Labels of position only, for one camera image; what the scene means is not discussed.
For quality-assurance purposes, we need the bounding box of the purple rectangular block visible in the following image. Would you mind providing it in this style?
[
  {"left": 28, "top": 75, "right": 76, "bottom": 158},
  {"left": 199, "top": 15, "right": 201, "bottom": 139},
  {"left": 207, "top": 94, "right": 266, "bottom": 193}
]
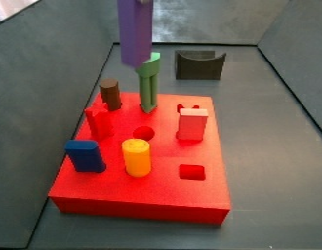
[{"left": 118, "top": 0, "right": 154, "bottom": 68}]

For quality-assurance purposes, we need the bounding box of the red foam peg board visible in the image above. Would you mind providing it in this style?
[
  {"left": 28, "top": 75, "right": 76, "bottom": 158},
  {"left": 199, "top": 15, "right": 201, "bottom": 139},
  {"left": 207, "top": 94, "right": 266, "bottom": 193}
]
[{"left": 50, "top": 93, "right": 233, "bottom": 224}]

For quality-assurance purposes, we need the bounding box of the pink red rectangular block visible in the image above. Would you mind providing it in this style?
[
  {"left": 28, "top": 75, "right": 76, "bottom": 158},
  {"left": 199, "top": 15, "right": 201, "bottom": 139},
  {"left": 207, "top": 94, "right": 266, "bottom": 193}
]
[{"left": 177, "top": 108, "right": 209, "bottom": 141}]

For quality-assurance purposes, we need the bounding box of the yellow orange cylinder block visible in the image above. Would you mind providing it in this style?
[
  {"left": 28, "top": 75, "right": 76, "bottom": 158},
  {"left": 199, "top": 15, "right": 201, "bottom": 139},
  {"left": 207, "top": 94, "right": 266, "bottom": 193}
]
[{"left": 122, "top": 139, "right": 151, "bottom": 178}]

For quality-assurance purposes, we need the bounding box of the red star block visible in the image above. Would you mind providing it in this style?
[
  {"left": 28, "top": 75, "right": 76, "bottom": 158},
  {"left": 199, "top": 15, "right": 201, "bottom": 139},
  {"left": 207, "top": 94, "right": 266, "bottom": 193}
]
[{"left": 84, "top": 106, "right": 114, "bottom": 141}]

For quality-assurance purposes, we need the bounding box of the brown cylinder block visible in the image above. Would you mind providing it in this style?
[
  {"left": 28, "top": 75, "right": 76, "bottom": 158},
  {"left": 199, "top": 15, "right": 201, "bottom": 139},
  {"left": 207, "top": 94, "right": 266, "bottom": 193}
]
[{"left": 99, "top": 78, "right": 123, "bottom": 111}]

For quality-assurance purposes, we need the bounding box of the green triangular block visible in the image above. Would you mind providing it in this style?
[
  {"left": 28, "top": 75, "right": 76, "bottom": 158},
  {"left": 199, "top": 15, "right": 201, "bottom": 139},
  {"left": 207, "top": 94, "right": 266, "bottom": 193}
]
[{"left": 135, "top": 52, "right": 161, "bottom": 113}]

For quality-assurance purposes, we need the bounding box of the blue rounded block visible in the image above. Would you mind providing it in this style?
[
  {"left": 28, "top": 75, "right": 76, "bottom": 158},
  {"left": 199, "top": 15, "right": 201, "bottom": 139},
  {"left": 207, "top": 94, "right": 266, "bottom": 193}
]
[{"left": 66, "top": 140, "right": 107, "bottom": 173}]

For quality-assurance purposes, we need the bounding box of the black curved holder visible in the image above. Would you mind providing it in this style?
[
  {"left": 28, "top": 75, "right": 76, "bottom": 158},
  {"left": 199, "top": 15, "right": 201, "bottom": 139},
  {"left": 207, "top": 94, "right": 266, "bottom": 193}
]
[{"left": 175, "top": 50, "right": 227, "bottom": 80}]

